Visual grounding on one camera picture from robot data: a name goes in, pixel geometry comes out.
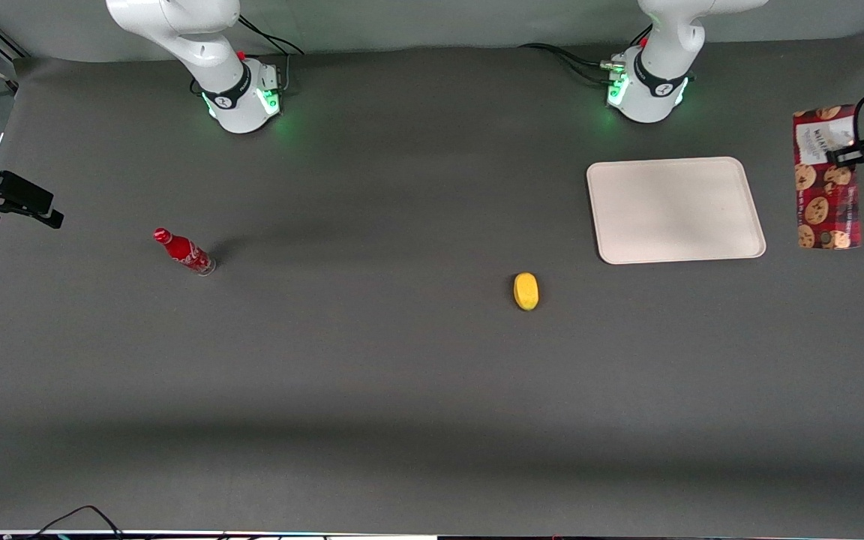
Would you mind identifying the beige plastic tray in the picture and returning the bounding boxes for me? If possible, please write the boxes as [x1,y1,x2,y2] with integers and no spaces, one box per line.
[586,156,767,266]

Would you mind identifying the black cables at left arm base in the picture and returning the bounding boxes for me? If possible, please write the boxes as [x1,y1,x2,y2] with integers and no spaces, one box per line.
[517,24,654,88]

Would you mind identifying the black cable at right arm base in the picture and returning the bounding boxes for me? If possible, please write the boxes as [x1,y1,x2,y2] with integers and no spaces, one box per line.
[190,13,306,97]

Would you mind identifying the thin black cable at table edge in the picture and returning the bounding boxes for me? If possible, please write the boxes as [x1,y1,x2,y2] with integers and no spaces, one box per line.
[3,505,127,540]

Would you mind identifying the yellow sponge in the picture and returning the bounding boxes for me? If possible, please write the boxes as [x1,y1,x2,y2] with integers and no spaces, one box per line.
[513,272,540,312]

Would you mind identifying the red soda bottle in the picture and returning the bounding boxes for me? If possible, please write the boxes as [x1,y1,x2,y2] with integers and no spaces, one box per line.
[152,227,217,277]

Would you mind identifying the red cookie box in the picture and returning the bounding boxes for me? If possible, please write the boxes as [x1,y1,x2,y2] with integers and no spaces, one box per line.
[792,104,863,251]

